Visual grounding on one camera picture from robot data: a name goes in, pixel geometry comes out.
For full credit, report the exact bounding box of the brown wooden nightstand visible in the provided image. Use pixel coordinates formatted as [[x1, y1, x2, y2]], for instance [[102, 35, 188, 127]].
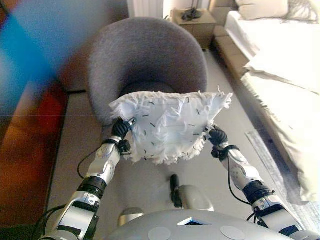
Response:
[[171, 8, 217, 50]]

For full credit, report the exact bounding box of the grey woven rug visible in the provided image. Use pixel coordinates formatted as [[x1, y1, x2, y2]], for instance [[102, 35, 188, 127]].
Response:
[[244, 129, 320, 227]]

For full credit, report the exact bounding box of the cream fringed blanket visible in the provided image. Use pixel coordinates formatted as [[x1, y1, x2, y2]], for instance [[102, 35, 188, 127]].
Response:
[[240, 73, 320, 204]]

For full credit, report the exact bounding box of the right robot hand black silver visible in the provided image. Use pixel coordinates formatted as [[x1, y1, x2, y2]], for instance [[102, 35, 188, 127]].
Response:
[[202, 124, 229, 146]]

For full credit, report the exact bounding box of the white duvet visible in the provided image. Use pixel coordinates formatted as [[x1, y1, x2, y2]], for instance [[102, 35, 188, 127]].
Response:
[[224, 10, 320, 96]]

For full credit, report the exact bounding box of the cream pillow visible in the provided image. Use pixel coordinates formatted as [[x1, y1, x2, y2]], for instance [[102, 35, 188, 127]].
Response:
[[235, 0, 290, 21]]

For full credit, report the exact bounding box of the left robot hand black silver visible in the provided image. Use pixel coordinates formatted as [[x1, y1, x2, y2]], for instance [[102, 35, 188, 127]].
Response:
[[111, 117, 138, 144]]

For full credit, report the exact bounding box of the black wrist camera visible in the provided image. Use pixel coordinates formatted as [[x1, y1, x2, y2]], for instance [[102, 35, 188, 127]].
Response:
[[119, 139, 133, 156], [211, 146, 226, 159]]

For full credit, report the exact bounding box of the silver robot torso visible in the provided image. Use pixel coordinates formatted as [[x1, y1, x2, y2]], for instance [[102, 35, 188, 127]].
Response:
[[107, 208, 298, 240]]

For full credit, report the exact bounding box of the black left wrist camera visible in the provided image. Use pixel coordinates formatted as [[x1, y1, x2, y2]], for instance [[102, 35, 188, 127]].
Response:
[[119, 139, 133, 156]]

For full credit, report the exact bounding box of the grey round armchair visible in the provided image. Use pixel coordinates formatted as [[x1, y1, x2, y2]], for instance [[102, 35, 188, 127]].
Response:
[[86, 16, 209, 126]]

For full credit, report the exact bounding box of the white fringed cushion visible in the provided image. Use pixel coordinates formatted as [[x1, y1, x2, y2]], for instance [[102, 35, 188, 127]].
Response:
[[108, 85, 234, 166]]

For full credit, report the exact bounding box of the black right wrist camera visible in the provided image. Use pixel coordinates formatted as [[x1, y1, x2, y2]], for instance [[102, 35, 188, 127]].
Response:
[[211, 146, 226, 159]]

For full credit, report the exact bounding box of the white curtain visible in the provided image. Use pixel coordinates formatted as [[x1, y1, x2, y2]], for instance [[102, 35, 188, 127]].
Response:
[[126, 0, 165, 20]]

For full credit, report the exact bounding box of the grey fringed throw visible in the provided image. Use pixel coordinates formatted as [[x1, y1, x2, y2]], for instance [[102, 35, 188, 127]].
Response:
[[284, 0, 320, 25]]

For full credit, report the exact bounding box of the black cable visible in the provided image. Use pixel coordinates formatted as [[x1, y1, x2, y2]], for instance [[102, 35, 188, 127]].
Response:
[[226, 157, 251, 206], [246, 211, 260, 224], [31, 204, 68, 240], [76, 149, 106, 180]]

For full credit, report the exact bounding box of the beige bed frame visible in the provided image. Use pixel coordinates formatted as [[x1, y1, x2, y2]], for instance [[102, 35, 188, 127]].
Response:
[[209, 0, 251, 80]]

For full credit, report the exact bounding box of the dark lamp base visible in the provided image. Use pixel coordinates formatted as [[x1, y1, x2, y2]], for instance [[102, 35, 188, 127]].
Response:
[[181, 0, 202, 22]]

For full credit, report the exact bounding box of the left silver robot leg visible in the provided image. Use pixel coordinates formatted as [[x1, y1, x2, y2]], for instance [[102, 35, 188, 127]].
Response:
[[118, 207, 145, 226]]

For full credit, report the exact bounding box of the silver robot leg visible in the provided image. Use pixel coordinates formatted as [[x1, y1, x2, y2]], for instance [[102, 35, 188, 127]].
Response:
[[169, 174, 215, 213], [118, 207, 145, 226]]

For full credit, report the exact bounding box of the right silver robot leg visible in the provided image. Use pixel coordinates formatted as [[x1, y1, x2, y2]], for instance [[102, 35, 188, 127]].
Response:
[[169, 174, 215, 213]]

